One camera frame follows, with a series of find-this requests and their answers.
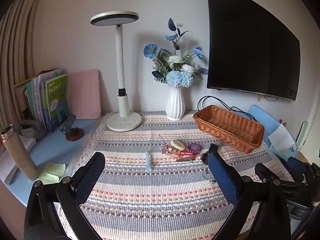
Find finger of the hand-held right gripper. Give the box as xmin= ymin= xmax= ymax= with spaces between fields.
xmin=254 ymin=162 xmax=312 ymax=189
xmin=287 ymin=156 xmax=320 ymax=185

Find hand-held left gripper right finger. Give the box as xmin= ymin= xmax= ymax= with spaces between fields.
xmin=207 ymin=144 xmax=292 ymax=240

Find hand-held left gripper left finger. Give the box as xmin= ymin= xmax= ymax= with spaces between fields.
xmin=24 ymin=151 xmax=106 ymax=240

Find brown wicker basket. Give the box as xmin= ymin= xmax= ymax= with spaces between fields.
xmin=192 ymin=105 xmax=265 ymax=154

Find purple spiral hair tie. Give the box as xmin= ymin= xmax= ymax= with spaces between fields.
xmin=185 ymin=142 xmax=200 ymax=154

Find light blue hair clip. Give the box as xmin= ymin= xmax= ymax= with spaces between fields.
xmin=144 ymin=151 xmax=152 ymax=174

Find white paper sheet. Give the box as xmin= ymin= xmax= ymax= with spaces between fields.
xmin=268 ymin=124 xmax=295 ymax=153

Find yellow-green sticky note pad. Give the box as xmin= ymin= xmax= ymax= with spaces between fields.
xmin=37 ymin=162 xmax=67 ymax=184

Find brown round wooden stand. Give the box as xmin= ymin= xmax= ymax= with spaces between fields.
xmin=65 ymin=128 xmax=85 ymax=142

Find striped woven table mat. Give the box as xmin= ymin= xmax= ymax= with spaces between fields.
xmin=59 ymin=110 xmax=295 ymax=240

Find light blue chair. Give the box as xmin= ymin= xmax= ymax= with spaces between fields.
xmin=248 ymin=105 xmax=299 ymax=160

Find grey metal bookend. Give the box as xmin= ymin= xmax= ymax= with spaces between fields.
xmin=59 ymin=115 xmax=77 ymax=134

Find beige thermos bottle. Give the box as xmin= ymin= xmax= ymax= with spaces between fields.
xmin=0 ymin=124 xmax=39 ymax=180

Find grey pouch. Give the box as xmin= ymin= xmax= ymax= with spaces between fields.
xmin=18 ymin=119 xmax=47 ymax=140

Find pink folder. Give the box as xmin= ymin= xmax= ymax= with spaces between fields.
xmin=68 ymin=69 xmax=102 ymax=120

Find row of children's books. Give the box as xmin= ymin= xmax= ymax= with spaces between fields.
xmin=14 ymin=68 xmax=70 ymax=133

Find white ribbed vase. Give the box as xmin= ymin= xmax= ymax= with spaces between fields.
xmin=166 ymin=84 xmax=187 ymax=121

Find blue white artificial flowers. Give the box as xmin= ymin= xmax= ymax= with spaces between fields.
xmin=143 ymin=18 xmax=209 ymax=88

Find white desk lamp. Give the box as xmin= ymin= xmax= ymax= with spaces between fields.
xmin=90 ymin=11 xmax=142 ymax=132

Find black flat screen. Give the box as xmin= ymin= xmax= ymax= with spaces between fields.
xmin=205 ymin=0 xmax=300 ymax=102

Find beige curtain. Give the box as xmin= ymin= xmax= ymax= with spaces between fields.
xmin=0 ymin=0 xmax=48 ymax=130

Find thin silver chain necklace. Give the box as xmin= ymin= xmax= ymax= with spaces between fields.
xmin=204 ymin=165 xmax=217 ymax=184

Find red beaded string bracelet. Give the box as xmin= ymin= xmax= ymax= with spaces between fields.
xmin=158 ymin=134 xmax=175 ymax=155

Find black cable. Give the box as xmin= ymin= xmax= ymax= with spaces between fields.
xmin=197 ymin=95 xmax=255 ymax=120

